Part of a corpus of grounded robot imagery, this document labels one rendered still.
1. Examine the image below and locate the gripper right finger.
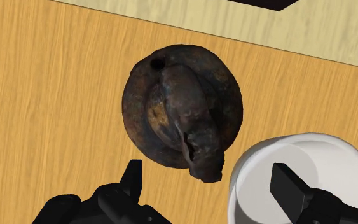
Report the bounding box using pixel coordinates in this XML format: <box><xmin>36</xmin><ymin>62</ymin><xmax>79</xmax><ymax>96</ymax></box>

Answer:
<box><xmin>270</xmin><ymin>162</ymin><xmax>358</xmax><ymax>224</ymax></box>

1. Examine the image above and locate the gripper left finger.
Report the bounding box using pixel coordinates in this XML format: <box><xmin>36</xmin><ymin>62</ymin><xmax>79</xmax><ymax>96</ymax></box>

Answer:
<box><xmin>32</xmin><ymin>159</ymin><xmax>172</xmax><ymax>224</ymax></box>

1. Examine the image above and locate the white bowl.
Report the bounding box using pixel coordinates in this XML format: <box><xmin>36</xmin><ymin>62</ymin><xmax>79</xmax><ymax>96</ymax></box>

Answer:
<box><xmin>227</xmin><ymin>132</ymin><xmax>358</xmax><ymax>224</ymax></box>

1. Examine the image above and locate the dark brown rusty round figure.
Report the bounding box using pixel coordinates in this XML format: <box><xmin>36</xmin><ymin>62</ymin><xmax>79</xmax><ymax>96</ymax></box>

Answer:
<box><xmin>121</xmin><ymin>44</ymin><xmax>244</xmax><ymax>184</ymax></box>

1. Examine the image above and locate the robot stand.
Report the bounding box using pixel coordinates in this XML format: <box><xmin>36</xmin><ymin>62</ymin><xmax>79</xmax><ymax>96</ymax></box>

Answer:
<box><xmin>227</xmin><ymin>0</ymin><xmax>300</xmax><ymax>12</ymax></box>

